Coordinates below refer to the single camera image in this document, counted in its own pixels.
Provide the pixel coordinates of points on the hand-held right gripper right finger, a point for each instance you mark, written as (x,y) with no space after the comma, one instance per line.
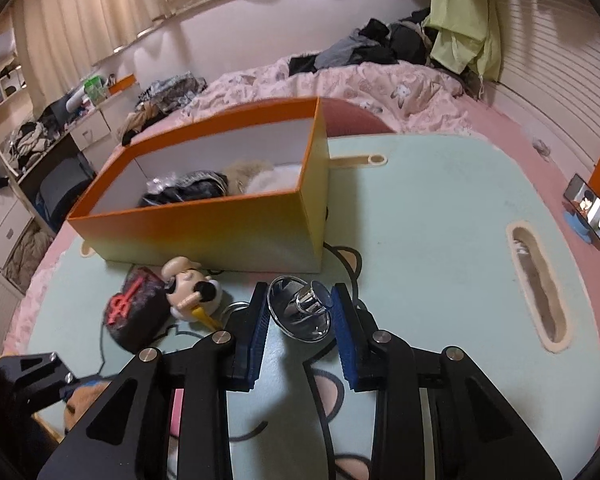
(342,345)

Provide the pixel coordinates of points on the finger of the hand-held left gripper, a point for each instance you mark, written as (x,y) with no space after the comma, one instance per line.
(35,375)

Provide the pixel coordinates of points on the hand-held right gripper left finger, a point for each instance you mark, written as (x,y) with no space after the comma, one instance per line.
(257,340)

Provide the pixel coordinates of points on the chrome metal knob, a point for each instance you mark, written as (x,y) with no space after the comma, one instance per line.
(300,310)

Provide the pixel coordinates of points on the brown plush with blue patch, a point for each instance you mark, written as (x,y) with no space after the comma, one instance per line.
(82,405)

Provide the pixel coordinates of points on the orange cardboard box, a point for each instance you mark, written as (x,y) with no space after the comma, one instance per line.
(205,230)

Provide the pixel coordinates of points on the grey fluffy pompom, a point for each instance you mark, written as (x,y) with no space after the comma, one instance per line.
(275,180)

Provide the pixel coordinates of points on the beige cloth on floor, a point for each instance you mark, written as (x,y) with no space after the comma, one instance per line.
(27,257)

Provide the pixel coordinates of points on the black pouch with red print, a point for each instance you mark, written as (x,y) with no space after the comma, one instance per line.
(135,310)

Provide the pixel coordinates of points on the white shelf unit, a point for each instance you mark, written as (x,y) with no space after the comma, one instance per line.
(5,225)

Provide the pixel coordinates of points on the dark patterned small item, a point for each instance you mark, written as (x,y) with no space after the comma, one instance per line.
(160,182)

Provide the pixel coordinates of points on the black chair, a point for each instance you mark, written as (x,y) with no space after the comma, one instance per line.
(60,190)

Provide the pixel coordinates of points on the maroon cushion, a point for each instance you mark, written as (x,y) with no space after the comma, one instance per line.
(355,120)

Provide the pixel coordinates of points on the clothes heap on desk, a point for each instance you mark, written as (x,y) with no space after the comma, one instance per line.
(30,142)

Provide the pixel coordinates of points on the white desk with drawer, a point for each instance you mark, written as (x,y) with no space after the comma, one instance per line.
(92,132)

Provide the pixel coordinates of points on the pink printed blanket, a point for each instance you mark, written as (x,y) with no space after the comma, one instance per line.
(380,90)

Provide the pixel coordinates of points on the blue phone stand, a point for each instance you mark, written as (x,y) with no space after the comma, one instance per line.
(577,226)

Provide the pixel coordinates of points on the black white patterned clothes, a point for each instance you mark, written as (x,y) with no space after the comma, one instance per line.
(170,87)

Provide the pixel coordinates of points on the small grey crumpled item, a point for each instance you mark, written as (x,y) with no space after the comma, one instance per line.
(542,147)

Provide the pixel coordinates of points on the smartphone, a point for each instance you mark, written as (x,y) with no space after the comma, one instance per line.
(587,205)

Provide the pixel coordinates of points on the small orange box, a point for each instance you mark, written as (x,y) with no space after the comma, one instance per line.
(122,84)

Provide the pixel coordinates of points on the pile of dark clothes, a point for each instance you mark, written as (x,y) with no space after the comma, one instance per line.
(375,42)

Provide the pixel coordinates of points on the yellow-green cloth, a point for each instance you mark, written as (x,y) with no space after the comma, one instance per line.
(460,25)

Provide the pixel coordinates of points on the cream curtain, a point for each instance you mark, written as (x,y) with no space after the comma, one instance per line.
(105,5)

